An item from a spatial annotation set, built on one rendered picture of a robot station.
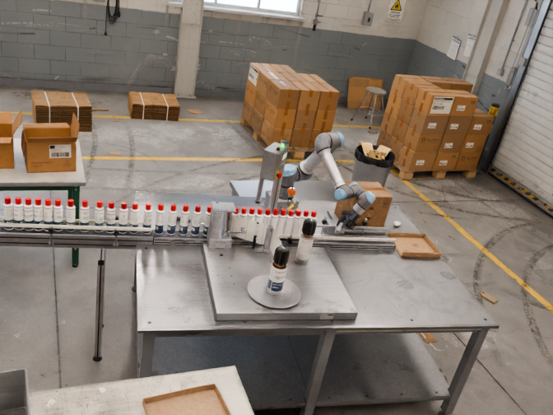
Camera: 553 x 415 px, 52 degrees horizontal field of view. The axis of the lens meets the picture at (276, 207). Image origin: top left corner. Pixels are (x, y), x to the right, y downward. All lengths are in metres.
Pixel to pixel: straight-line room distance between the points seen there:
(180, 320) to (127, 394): 0.53
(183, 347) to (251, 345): 0.45
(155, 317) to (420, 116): 5.00
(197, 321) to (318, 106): 4.65
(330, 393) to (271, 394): 0.38
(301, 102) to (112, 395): 5.10
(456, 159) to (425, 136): 0.69
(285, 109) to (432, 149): 1.94
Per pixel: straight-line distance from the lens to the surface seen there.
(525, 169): 8.15
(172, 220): 3.58
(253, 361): 3.81
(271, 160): 3.53
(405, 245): 4.19
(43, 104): 7.27
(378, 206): 4.14
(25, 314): 4.44
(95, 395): 2.73
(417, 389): 3.98
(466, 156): 7.95
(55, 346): 4.16
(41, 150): 4.49
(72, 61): 8.76
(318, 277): 3.49
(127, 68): 8.85
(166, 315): 3.09
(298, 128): 7.27
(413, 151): 7.40
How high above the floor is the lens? 2.79
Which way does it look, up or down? 27 degrees down
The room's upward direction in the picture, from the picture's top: 11 degrees clockwise
